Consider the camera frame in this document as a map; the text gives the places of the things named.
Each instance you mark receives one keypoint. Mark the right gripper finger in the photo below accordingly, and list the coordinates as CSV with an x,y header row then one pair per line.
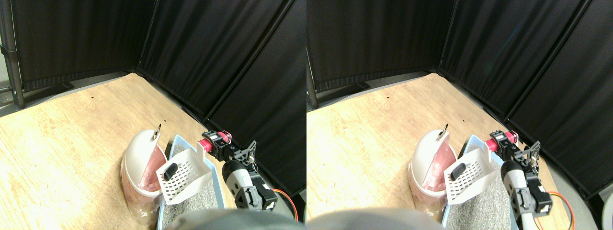
x,y
499,137
211,137

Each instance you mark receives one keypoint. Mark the black lump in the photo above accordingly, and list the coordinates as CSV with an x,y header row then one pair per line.
x,y
170,171
458,171

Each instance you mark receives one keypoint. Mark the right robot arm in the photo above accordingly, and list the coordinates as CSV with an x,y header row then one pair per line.
x,y
242,184
519,191

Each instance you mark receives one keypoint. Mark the blue litter tray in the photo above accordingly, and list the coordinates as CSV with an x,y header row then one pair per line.
x,y
196,201
493,206

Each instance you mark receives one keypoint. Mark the white bin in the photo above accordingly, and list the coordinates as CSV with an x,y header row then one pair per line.
x,y
136,158
424,158

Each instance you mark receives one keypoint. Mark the grey curtain stand pole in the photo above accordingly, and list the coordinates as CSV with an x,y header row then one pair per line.
x,y
12,57
311,91

